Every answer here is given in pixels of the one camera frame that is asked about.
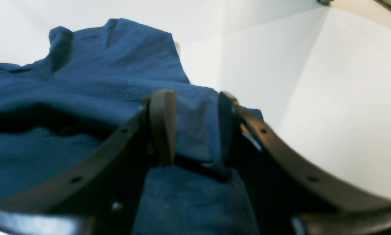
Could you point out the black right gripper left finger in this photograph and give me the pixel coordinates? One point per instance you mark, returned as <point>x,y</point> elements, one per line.
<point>100,195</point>

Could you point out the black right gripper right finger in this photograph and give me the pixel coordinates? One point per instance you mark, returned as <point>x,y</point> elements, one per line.
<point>289,194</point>

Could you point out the dark blue t-shirt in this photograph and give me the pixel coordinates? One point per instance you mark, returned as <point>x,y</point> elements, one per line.
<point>58,110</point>

